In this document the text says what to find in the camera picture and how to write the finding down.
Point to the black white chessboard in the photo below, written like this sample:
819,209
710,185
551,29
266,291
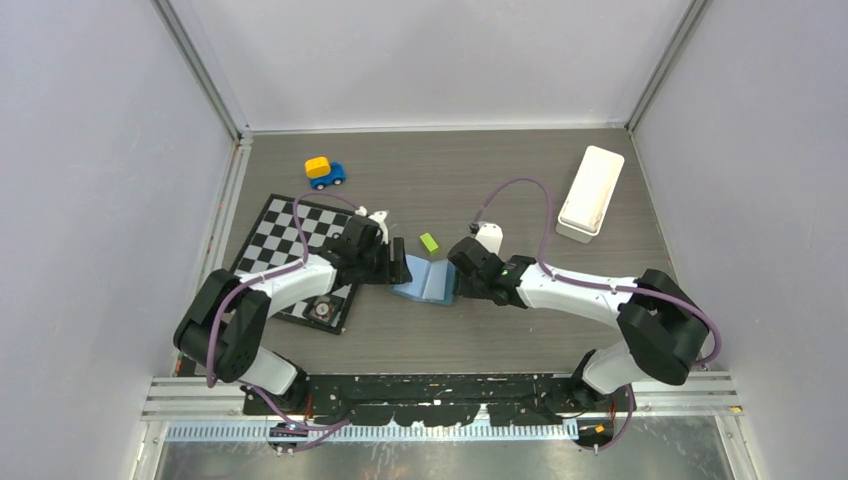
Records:
284,253

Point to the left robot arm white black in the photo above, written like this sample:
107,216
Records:
223,326

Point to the blue yellow toy car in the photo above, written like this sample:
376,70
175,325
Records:
321,172

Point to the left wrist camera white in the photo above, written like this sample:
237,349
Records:
379,217

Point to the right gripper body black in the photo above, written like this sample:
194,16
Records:
470,287

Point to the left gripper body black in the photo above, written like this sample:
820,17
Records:
374,264

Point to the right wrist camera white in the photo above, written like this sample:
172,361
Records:
489,235

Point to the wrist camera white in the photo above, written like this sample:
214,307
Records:
489,235
379,217

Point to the green block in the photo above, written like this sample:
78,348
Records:
429,243

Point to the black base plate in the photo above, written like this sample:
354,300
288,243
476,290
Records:
437,400

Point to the small compass in black case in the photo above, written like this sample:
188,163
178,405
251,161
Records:
324,309

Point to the white plastic box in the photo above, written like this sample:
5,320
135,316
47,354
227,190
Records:
583,211

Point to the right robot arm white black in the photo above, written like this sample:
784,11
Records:
661,335

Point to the blue card holder wallet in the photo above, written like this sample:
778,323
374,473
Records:
432,282

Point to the aluminium frame rail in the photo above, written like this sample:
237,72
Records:
190,411

